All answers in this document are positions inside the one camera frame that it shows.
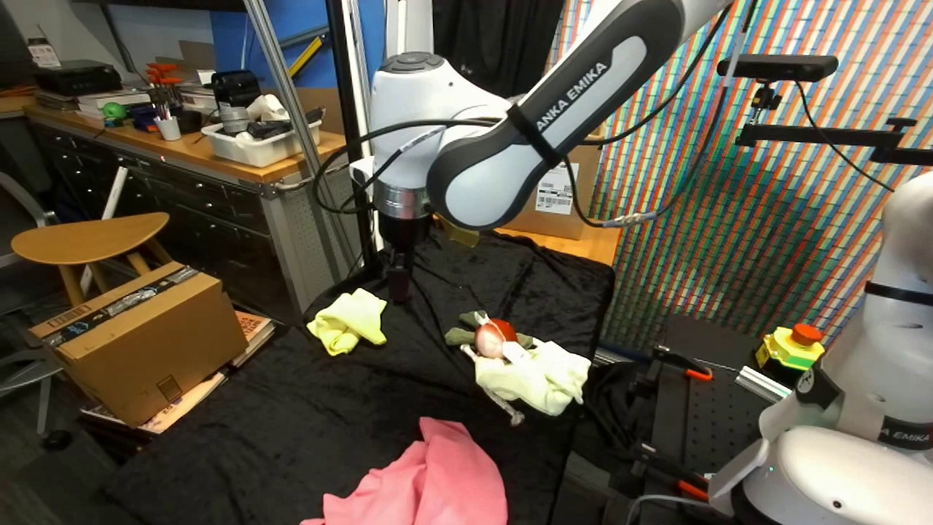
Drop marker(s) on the grey metal chair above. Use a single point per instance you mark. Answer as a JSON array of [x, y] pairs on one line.
[[18, 360]]

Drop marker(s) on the wooden stool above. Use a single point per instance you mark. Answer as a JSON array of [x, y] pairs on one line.
[[88, 237]]

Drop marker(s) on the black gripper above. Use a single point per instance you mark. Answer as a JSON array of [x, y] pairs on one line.
[[400, 243]]

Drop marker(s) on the black case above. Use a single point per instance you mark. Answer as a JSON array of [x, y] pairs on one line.
[[76, 76]]

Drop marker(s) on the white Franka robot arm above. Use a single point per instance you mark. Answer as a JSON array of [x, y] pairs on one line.
[[585, 89]]

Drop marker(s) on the cream white cloth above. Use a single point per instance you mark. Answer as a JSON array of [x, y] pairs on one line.
[[539, 374]]

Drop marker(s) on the cardboard box with black tape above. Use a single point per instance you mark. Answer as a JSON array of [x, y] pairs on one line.
[[134, 339]]

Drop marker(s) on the red plush toy green leaves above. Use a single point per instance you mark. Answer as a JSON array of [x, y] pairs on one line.
[[499, 332]]

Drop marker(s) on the black stand pole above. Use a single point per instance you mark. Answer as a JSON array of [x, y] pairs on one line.
[[341, 97]]

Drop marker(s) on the black stereo camera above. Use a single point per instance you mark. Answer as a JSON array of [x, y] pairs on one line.
[[777, 67]]

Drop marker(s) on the black breadboard plate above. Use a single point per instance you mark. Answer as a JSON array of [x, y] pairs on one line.
[[714, 418]]

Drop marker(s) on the black tablecloth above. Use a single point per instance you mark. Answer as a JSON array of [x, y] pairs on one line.
[[292, 426]]

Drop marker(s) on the aluminium extrusion post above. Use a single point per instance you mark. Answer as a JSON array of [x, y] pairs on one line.
[[280, 89]]

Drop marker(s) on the yellow emergency stop button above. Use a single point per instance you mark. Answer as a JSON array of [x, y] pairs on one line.
[[792, 348]]

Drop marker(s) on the black boom bar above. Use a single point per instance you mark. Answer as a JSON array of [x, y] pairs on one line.
[[827, 134]]

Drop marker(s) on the pink cloth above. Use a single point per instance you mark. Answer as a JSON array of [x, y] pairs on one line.
[[439, 481]]

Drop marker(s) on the white plastic tray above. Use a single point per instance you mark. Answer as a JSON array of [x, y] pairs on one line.
[[258, 144]]

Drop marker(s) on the wooden top workbench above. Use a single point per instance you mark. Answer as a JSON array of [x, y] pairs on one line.
[[146, 185]]

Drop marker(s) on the yellow cloth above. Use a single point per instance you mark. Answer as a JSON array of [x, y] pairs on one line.
[[351, 322]]

